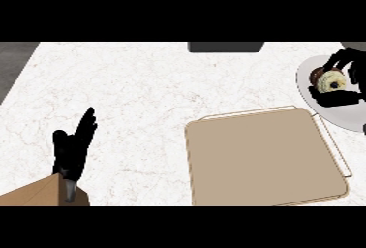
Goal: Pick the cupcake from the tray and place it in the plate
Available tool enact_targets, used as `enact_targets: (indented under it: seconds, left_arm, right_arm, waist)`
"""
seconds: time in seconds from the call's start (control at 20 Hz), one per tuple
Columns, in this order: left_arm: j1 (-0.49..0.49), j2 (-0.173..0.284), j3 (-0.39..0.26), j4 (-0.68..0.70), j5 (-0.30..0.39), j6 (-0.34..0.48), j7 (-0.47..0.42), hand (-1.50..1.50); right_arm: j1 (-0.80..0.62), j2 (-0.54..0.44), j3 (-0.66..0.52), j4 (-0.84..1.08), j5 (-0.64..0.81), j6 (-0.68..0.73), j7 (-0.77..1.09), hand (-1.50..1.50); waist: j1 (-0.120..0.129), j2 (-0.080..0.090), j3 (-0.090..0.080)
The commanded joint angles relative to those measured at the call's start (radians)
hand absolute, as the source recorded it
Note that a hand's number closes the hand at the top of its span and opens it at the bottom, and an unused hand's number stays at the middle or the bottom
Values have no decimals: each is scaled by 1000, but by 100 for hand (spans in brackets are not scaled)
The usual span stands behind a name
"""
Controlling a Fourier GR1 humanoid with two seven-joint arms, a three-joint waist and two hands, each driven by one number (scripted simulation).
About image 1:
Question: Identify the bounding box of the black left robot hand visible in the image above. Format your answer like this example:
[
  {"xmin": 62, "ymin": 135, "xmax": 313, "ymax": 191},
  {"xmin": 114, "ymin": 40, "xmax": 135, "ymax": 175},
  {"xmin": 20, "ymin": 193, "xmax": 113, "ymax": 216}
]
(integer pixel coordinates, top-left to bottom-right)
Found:
[{"xmin": 51, "ymin": 107, "xmax": 99, "ymax": 183}]

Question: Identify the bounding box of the cream frosted chocolate cupcake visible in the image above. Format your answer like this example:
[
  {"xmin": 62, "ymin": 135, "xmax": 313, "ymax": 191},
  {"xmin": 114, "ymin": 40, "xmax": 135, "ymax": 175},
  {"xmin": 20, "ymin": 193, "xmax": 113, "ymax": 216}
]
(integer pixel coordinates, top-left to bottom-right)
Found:
[{"xmin": 309, "ymin": 67, "xmax": 349, "ymax": 95}]

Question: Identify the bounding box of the beige rectangular tray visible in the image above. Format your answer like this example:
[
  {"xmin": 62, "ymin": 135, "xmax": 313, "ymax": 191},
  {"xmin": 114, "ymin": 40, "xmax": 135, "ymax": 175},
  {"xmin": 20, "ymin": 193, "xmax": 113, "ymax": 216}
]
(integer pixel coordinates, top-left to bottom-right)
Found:
[{"xmin": 184, "ymin": 105, "xmax": 355, "ymax": 207}]

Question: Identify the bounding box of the white round plate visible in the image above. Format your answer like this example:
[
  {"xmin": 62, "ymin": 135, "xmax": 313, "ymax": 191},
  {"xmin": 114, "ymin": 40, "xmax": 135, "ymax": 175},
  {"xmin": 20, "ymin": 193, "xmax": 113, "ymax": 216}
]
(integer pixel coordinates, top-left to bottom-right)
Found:
[{"xmin": 296, "ymin": 54, "xmax": 366, "ymax": 133}]

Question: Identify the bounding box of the dark grey rectangular appliance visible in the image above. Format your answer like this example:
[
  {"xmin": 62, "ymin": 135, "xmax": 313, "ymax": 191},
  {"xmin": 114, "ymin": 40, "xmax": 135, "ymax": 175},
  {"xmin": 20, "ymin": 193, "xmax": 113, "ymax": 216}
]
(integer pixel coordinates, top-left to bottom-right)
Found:
[{"xmin": 188, "ymin": 42, "xmax": 266, "ymax": 53}]

